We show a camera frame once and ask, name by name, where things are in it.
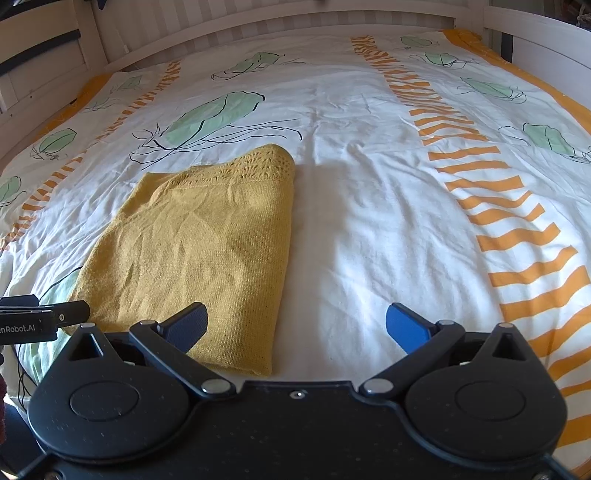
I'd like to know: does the mustard yellow knit sweater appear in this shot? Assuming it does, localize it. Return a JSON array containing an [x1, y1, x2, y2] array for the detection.
[[60, 143, 296, 377]]

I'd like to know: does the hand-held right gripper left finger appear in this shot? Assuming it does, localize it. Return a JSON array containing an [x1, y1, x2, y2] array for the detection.
[[67, 301, 234, 398]]

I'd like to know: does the leaf print duvet cover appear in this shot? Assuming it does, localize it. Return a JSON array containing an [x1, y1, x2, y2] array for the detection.
[[0, 28, 591, 462]]

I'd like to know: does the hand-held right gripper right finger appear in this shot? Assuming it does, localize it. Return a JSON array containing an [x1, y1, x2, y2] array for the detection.
[[358, 302, 530, 398]]

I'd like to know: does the white wooden bed frame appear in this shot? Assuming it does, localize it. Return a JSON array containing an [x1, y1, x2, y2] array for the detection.
[[92, 0, 490, 77]]

